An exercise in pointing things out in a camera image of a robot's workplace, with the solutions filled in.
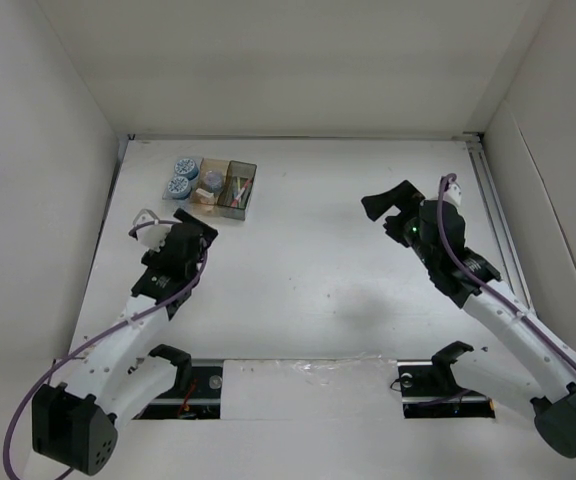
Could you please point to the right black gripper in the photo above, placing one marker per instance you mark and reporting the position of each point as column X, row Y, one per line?
column 404, row 195

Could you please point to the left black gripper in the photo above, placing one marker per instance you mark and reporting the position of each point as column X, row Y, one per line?
column 153, row 258

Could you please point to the white staple box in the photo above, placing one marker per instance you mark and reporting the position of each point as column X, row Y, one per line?
column 204, row 193

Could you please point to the pink highlighter pen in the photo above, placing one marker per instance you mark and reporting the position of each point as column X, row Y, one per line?
column 244, row 187

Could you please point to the clear jar of paper clips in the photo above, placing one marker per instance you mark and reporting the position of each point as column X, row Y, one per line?
column 213, row 180

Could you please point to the blue white tape jar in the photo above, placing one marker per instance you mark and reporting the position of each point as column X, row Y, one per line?
column 187, row 167
column 178, row 188

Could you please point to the grey highlighter pen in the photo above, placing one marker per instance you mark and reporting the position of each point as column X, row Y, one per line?
column 245, row 198

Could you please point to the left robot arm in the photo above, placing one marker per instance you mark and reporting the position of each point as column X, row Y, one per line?
column 77, row 422

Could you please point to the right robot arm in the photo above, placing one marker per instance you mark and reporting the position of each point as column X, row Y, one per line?
column 544, row 390

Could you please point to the smoky grey plastic container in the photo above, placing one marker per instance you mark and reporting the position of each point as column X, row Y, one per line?
column 236, row 169

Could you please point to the clear plastic container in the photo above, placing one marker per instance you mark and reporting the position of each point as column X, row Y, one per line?
column 194, row 184

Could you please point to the amber plastic container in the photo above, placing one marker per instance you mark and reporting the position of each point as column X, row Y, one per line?
column 199, row 205

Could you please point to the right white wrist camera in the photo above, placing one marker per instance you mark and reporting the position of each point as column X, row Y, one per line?
column 450, row 191

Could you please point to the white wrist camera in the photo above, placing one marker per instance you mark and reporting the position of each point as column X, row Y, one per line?
column 149, row 230
column 450, row 191

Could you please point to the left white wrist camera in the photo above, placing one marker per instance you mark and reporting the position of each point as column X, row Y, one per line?
column 149, row 230

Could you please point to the aluminium rail right side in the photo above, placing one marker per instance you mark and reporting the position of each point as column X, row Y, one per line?
column 511, row 266

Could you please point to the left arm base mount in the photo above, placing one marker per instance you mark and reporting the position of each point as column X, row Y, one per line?
column 200, row 399

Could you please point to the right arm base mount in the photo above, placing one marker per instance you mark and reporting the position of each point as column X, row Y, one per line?
column 427, row 394

